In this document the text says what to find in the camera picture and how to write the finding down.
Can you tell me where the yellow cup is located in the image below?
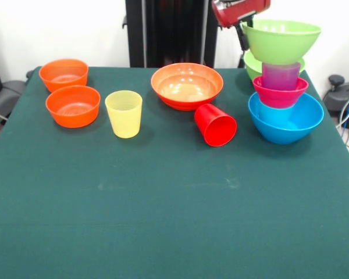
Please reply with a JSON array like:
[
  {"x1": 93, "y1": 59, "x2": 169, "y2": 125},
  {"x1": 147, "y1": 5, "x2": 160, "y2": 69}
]
[{"x1": 104, "y1": 90, "x2": 143, "y2": 139}]

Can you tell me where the small orange bowl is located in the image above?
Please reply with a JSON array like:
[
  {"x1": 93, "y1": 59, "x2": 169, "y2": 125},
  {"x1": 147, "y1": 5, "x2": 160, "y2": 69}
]
[
  {"x1": 45, "y1": 85, "x2": 101, "y2": 129},
  {"x1": 38, "y1": 58, "x2": 90, "y2": 94}
]

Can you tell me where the blue cup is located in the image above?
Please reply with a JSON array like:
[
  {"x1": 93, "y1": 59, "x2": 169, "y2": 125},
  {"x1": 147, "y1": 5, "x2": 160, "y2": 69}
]
[{"x1": 258, "y1": 100, "x2": 295, "y2": 124}]

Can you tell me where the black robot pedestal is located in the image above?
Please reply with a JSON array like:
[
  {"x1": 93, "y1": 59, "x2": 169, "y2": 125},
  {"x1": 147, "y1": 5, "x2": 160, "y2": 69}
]
[{"x1": 122, "y1": 0, "x2": 223, "y2": 69}]

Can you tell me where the green bowl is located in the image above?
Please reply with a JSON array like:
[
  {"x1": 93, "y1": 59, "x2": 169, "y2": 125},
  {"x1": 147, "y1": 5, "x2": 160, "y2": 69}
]
[
  {"x1": 243, "y1": 49, "x2": 306, "y2": 82},
  {"x1": 241, "y1": 19, "x2": 322, "y2": 66}
]

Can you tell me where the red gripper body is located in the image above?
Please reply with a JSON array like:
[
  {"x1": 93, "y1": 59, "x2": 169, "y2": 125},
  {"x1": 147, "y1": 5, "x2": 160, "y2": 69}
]
[{"x1": 211, "y1": 0, "x2": 272, "y2": 29}]

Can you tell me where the gray chair base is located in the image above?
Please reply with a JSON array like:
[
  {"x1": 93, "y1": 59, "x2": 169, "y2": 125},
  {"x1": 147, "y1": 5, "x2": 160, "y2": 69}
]
[{"x1": 0, "y1": 80, "x2": 26, "y2": 120}]

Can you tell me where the blue bowl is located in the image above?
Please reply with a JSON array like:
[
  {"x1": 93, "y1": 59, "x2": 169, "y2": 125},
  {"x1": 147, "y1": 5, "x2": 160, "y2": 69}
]
[{"x1": 247, "y1": 91, "x2": 325, "y2": 145}]

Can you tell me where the large orange bowl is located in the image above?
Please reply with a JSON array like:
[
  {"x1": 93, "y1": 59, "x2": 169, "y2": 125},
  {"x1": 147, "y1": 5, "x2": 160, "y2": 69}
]
[{"x1": 150, "y1": 62, "x2": 225, "y2": 112}]

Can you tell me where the pink bowl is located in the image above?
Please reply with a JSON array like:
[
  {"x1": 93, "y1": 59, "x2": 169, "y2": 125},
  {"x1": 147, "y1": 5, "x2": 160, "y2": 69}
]
[{"x1": 252, "y1": 76, "x2": 309, "y2": 109}]

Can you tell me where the red cup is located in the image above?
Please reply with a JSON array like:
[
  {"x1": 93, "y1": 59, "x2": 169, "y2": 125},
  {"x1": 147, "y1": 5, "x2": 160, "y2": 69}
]
[{"x1": 194, "y1": 103, "x2": 238, "y2": 148}]

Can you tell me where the purple cup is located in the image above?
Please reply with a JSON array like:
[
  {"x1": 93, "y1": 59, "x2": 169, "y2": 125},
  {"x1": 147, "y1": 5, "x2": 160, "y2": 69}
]
[{"x1": 261, "y1": 62, "x2": 302, "y2": 91}]

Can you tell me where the dark green table cloth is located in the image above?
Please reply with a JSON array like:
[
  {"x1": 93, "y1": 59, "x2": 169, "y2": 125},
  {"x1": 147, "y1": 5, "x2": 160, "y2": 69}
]
[{"x1": 0, "y1": 66, "x2": 349, "y2": 279}]

